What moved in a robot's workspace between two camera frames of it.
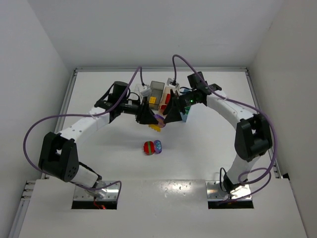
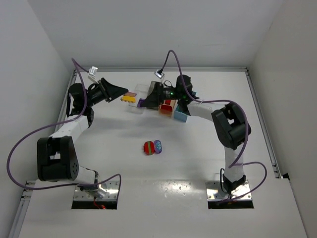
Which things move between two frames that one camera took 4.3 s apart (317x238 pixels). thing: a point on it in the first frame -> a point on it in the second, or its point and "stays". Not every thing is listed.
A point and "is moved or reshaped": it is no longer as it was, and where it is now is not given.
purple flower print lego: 157,146 stays
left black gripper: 140,111 -> 106,89
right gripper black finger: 172,111 -> 152,102
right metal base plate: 215,193 stays
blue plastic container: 183,116 stays
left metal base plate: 113,192 stays
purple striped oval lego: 160,120 -> 131,94
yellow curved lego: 154,127 is moved or reshaped
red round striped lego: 149,148 stays
